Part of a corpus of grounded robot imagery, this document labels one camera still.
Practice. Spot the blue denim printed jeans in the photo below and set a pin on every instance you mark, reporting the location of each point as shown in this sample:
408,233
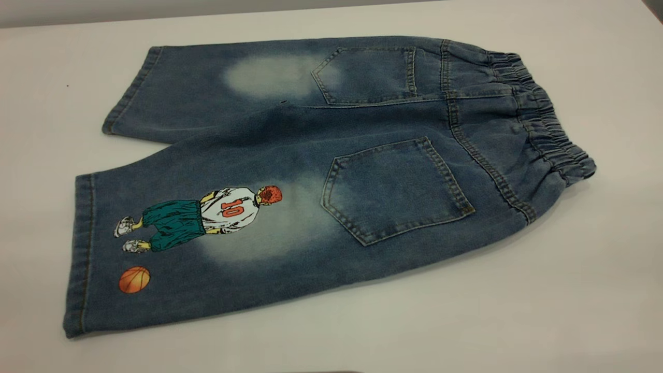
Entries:
290,145

